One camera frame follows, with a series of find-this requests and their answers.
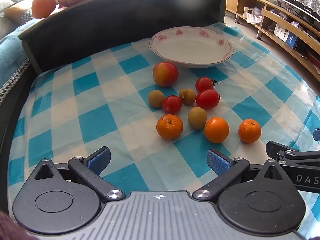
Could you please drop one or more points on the black television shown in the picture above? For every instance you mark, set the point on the black television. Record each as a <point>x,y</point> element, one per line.
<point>287,1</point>

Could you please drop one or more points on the blue white carton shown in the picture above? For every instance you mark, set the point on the blue white carton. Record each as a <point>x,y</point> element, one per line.
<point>282,31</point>

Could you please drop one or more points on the white floral plate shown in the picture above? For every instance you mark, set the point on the white floral plate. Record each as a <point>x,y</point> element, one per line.
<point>190,48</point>

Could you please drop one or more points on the patterned cushion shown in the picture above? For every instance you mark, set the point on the patterned cushion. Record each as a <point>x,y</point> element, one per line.
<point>17,12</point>

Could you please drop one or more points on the smooth orange mandarin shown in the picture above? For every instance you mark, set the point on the smooth orange mandarin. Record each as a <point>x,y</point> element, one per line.
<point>216,130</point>

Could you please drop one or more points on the wooden television stand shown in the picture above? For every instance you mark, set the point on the wooden television stand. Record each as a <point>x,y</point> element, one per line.
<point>300,60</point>

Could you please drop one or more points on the red yellow apple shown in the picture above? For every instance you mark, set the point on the red yellow apple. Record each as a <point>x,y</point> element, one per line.
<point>165,74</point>

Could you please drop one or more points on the blue white checked tablecloth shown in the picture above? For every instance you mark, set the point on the blue white checked tablecloth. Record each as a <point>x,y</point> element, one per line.
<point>100,120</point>

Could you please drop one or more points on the person's left forearm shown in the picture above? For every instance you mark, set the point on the person's left forearm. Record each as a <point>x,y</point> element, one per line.
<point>8,227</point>

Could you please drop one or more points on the oval red tomato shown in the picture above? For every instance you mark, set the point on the oval red tomato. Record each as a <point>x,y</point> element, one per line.
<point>207,99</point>

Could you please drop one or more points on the white paper bag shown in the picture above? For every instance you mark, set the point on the white paper bag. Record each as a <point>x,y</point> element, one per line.
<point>252,15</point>

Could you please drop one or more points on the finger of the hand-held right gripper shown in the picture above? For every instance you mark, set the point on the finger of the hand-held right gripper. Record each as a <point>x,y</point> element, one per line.
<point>277,148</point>
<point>317,134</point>

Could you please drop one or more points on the small orange mandarin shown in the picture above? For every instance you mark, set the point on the small orange mandarin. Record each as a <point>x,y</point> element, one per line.
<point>169,126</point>
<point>249,131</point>

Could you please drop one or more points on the dark coffee table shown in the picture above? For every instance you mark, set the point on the dark coffee table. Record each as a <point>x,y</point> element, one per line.
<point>112,20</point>

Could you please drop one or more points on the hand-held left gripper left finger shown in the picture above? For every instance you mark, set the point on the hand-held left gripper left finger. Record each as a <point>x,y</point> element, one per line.
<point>99,159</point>

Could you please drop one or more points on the small round red tomato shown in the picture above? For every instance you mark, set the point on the small round red tomato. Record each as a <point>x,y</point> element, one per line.
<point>172,104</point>

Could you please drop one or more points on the brown longan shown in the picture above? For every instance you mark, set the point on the brown longan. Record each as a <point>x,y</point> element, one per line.
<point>187,96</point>
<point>197,117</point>
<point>156,99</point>

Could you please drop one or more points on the houndstooth cloth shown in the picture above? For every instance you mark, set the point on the houndstooth cloth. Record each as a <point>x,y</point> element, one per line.
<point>12,82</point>

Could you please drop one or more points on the red tomato with stem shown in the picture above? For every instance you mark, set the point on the red tomato with stem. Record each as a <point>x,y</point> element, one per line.
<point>203,84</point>

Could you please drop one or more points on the teal blanket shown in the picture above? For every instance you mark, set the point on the teal blanket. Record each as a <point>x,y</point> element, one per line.
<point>10,52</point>

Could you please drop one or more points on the large orange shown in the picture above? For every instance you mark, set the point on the large orange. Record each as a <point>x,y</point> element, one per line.
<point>43,5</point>

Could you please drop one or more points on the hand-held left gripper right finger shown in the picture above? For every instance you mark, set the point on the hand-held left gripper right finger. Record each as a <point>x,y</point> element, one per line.
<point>218,162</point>

